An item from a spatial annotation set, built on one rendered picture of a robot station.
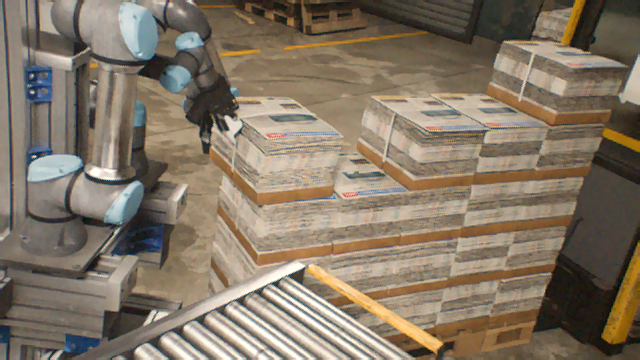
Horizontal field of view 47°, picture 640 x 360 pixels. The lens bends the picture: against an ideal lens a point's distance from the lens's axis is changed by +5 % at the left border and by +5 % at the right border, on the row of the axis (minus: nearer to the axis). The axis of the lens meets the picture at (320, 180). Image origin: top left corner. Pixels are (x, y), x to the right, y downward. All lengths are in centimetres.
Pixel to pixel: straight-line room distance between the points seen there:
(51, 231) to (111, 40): 52
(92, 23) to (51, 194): 44
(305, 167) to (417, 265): 71
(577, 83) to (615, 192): 85
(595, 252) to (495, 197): 95
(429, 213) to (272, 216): 66
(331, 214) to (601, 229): 162
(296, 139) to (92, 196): 67
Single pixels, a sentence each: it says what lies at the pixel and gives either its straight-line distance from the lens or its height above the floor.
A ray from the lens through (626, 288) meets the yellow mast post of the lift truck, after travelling 339.
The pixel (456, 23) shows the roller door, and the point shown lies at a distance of 979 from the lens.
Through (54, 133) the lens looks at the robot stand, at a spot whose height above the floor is 104.
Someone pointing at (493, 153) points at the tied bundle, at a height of 96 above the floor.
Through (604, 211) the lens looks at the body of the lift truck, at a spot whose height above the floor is 56.
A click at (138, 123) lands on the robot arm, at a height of 100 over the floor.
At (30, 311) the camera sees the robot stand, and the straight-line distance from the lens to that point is 203.
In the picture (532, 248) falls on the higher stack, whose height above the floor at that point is 51.
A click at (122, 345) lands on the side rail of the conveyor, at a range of 165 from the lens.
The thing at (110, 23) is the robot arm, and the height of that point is 142.
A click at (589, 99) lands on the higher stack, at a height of 116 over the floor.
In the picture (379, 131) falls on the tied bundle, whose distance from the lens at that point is 264.
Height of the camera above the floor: 182
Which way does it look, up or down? 24 degrees down
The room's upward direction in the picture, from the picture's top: 10 degrees clockwise
